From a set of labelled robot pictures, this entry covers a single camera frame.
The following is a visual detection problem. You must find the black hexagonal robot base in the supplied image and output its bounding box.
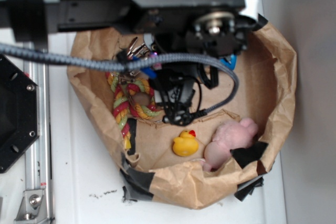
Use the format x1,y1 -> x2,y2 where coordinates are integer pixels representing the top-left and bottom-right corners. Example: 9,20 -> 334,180
1,55 -> 38,174

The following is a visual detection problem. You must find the pink plush toy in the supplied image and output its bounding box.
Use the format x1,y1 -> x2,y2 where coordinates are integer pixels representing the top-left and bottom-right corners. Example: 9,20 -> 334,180
202,118 -> 258,172

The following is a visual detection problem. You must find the colourful braided rope toy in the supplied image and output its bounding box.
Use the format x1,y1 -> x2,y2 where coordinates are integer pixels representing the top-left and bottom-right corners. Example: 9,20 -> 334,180
105,72 -> 161,151

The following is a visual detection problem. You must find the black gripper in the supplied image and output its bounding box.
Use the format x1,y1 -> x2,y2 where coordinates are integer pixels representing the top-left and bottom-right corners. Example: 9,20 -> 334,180
141,9 -> 258,126

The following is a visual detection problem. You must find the silver key bunch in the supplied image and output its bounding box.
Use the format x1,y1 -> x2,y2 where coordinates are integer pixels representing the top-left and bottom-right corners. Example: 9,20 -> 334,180
117,37 -> 149,80

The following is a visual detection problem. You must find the grey braided cable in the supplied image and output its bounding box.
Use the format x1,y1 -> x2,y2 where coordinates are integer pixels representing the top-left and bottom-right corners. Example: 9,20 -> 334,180
0,42 -> 239,120

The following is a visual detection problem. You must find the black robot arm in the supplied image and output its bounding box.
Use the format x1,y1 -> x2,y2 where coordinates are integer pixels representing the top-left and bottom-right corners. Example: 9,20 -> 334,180
1,0 -> 258,125

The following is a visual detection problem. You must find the brown paper bag bin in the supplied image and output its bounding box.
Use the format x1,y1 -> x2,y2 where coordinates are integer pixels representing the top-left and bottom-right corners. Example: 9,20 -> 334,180
67,22 -> 297,209

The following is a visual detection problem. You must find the yellow rubber duck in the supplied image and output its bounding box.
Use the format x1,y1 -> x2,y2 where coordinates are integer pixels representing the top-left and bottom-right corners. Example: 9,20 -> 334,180
172,130 -> 199,157

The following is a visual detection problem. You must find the aluminium frame rail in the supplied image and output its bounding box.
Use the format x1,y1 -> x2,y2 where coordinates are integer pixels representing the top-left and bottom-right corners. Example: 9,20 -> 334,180
13,60 -> 55,223

